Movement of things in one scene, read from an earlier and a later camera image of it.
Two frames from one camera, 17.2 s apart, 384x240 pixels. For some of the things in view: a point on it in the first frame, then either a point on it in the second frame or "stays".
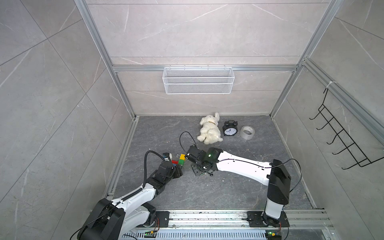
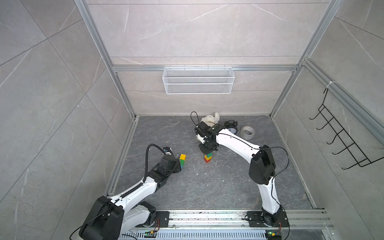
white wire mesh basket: [198, 80] stays
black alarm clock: [230, 128] stays
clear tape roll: [245, 136] stays
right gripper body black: [197, 169] → [206, 148]
